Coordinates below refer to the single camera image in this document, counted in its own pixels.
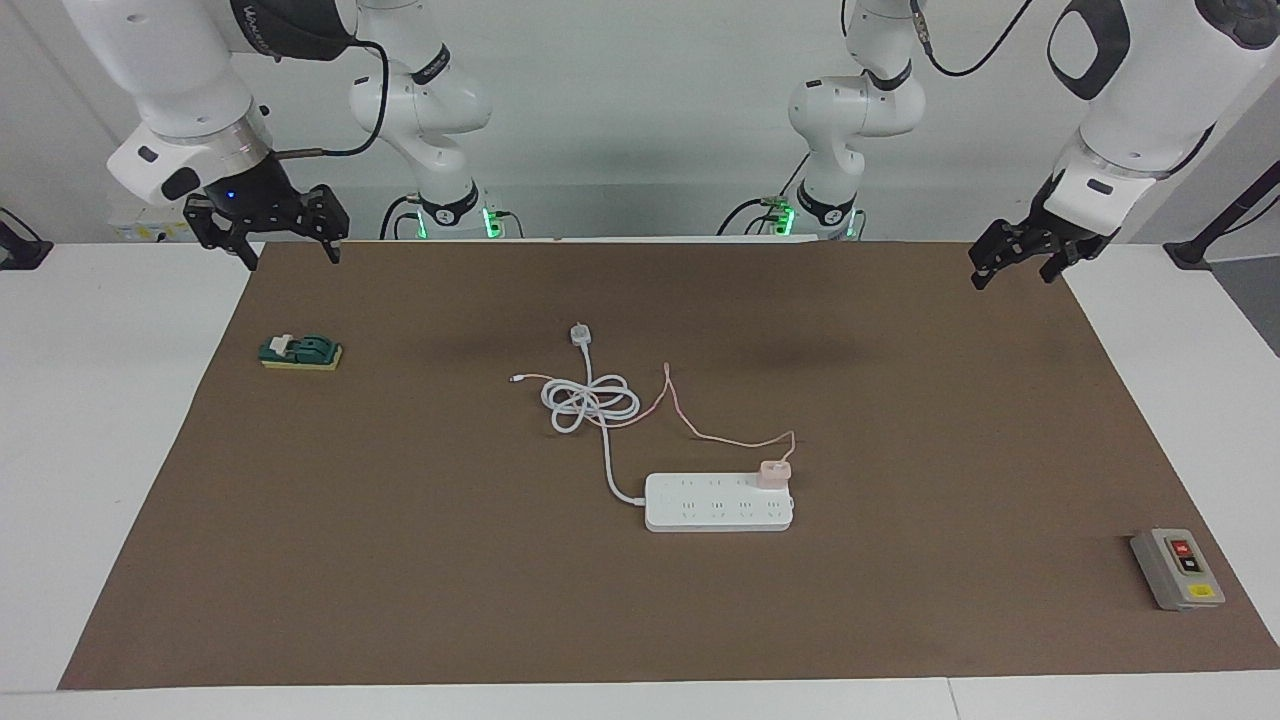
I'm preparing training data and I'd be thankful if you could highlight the white power strip cord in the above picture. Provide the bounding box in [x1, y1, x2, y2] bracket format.
[541, 321, 649, 507]

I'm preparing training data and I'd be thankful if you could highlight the white power strip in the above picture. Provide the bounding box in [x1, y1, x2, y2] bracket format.
[644, 472, 796, 533]

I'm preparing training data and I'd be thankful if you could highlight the grey on-off switch box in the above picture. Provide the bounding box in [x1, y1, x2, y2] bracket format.
[1130, 527, 1227, 612]

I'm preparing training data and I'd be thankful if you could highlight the brown table mat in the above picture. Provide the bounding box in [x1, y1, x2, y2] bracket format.
[57, 238, 1280, 691]

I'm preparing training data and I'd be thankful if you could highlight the black stand foot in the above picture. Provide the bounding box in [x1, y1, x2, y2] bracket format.
[1165, 160, 1280, 271]
[0, 207, 53, 271]

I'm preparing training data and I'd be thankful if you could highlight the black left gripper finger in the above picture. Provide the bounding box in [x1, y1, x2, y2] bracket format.
[968, 220, 1034, 291]
[1040, 235, 1109, 283]

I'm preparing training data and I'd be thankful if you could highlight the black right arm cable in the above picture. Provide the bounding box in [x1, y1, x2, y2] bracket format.
[272, 38, 391, 161]

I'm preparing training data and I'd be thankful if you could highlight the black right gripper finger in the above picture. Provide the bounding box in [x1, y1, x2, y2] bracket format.
[305, 184, 349, 263]
[185, 197, 261, 269]

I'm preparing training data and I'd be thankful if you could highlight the black base cable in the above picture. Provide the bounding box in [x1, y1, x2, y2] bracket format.
[380, 193, 426, 241]
[717, 150, 811, 237]

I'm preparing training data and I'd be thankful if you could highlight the pink charging cable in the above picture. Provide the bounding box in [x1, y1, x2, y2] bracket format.
[508, 362, 798, 466]

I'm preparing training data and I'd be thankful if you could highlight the white box yellow label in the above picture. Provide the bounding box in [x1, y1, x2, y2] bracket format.
[108, 207, 191, 243]

